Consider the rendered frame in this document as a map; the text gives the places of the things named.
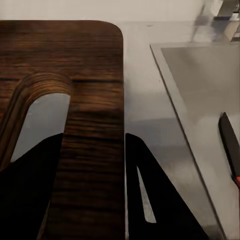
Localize parer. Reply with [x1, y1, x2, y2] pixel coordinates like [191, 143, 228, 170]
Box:
[221, 112, 240, 187]

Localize cutting board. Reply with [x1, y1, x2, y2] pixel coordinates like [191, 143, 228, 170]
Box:
[0, 19, 125, 240]

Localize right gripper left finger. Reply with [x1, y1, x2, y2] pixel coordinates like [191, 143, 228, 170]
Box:
[0, 133, 64, 240]

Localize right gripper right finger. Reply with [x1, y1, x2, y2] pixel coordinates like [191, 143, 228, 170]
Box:
[124, 133, 210, 240]

